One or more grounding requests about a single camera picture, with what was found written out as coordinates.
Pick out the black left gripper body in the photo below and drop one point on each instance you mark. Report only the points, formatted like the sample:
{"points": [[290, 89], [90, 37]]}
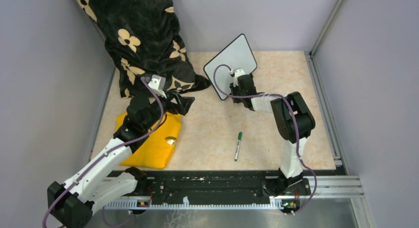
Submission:
{"points": [[173, 107]]}

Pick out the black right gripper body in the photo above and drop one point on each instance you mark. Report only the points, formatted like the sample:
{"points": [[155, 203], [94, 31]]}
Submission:
{"points": [[235, 90]]}

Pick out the white whiteboard black frame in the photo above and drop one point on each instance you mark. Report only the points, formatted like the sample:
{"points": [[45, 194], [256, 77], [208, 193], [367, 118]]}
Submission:
{"points": [[236, 55]]}

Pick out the green white marker pen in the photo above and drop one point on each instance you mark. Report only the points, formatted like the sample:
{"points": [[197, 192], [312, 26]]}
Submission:
{"points": [[238, 146]]}

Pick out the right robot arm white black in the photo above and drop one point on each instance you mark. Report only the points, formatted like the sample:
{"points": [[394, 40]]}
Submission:
{"points": [[294, 122]]}

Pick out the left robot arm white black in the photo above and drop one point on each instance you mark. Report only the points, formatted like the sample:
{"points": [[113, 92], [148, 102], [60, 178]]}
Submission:
{"points": [[74, 201]]}

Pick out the yellow folded cloth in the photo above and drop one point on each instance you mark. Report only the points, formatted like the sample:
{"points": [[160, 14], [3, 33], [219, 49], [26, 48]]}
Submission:
{"points": [[157, 150]]}

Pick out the black floral blanket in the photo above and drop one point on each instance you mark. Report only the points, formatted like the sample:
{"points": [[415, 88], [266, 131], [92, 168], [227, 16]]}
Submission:
{"points": [[143, 39]]}

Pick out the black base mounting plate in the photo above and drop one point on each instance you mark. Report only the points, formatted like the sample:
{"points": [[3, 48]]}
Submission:
{"points": [[218, 187]]}

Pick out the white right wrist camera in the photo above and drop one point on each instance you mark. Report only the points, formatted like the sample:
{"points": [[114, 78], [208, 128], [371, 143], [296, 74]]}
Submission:
{"points": [[236, 73]]}

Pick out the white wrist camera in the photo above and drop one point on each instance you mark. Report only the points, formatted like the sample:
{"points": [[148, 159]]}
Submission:
{"points": [[236, 73], [157, 84]]}

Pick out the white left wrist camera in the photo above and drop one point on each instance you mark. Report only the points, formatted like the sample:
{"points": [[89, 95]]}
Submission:
{"points": [[157, 84]]}

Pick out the aluminium frame rail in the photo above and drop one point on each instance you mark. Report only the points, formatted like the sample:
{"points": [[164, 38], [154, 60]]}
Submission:
{"points": [[338, 186]]}

